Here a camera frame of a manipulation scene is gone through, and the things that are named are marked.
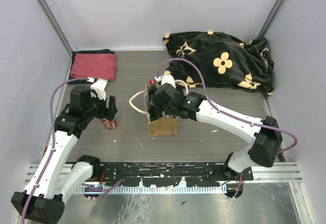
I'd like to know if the dark cola bottle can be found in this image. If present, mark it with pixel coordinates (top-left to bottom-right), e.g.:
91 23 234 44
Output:
148 79 157 103

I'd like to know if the red soda can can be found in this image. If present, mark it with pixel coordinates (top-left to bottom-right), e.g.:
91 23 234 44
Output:
101 118 117 130

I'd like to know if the green glass bottle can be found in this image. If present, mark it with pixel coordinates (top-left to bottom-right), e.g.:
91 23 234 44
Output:
148 104 158 122

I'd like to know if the brown canvas bag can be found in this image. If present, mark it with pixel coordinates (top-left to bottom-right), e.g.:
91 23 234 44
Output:
129 83 177 137

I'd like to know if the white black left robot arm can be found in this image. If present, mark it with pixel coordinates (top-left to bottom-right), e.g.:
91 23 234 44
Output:
11 86 118 223

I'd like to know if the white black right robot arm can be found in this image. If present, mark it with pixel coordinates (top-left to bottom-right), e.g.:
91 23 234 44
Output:
150 83 283 180

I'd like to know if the red folded cloth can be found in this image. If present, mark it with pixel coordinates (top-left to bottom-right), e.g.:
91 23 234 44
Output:
70 53 117 81

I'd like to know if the dark navy folded cloth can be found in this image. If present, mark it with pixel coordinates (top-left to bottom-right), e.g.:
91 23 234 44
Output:
67 49 116 85

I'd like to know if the black floral blanket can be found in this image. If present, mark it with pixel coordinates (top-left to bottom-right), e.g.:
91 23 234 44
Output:
162 32 274 96

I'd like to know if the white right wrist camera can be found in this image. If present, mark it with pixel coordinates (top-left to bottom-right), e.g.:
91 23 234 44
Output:
155 74 176 87

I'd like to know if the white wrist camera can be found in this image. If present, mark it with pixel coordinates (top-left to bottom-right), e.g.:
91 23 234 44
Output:
155 74 176 87
87 77 108 100

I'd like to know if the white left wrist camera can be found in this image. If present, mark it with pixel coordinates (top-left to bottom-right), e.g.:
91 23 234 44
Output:
87 77 108 100

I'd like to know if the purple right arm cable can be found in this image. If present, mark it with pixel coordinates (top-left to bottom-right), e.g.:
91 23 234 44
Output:
155 58 298 155

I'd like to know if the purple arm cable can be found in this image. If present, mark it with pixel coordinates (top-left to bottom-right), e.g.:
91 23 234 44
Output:
20 76 124 224
155 58 298 155

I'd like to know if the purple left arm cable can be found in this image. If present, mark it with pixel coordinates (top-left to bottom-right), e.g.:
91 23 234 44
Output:
20 76 124 224

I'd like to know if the white slotted cable duct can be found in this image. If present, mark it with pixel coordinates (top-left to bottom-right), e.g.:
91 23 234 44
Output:
76 185 228 194

